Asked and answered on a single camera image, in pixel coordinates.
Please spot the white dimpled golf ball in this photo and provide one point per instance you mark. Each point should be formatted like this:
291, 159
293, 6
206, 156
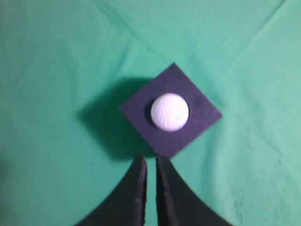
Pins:
169, 112

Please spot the dark blue cube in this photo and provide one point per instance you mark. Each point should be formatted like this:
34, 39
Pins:
202, 113

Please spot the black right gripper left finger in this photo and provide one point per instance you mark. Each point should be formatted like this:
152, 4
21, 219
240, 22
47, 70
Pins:
125, 205

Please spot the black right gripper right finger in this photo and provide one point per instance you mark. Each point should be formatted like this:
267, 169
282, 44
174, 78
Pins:
177, 204

